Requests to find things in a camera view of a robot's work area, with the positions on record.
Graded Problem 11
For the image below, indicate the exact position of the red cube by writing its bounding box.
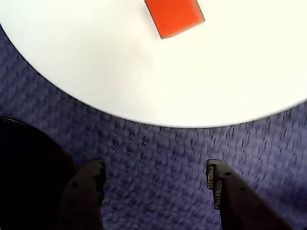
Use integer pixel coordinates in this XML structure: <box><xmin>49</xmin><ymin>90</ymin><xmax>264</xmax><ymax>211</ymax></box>
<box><xmin>144</xmin><ymin>0</ymin><xmax>206</xmax><ymax>40</ymax></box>

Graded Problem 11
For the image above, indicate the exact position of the white round plate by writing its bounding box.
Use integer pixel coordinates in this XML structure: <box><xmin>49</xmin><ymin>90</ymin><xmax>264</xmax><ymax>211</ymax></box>
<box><xmin>0</xmin><ymin>0</ymin><xmax>307</xmax><ymax>129</ymax></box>

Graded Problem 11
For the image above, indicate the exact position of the blue woven table cloth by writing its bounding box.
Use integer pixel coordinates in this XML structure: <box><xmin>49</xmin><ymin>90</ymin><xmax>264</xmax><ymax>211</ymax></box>
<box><xmin>0</xmin><ymin>23</ymin><xmax>307</xmax><ymax>230</ymax></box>

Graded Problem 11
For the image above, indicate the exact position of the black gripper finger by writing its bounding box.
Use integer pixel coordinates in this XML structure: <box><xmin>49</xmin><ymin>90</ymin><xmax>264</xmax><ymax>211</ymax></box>
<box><xmin>57</xmin><ymin>159</ymin><xmax>108</xmax><ymax>230</ymax></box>
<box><xmin>206</xmin><ymin>158</ymin><xmax>297</xmax><ymax>230</ymax></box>

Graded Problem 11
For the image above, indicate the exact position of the black metal bucket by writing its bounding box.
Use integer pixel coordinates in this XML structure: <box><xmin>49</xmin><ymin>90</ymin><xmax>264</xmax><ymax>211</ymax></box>
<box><xmin>0</xmin><ymin>117</ymin><xmax>79</xmax><ymax>230</ymax></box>

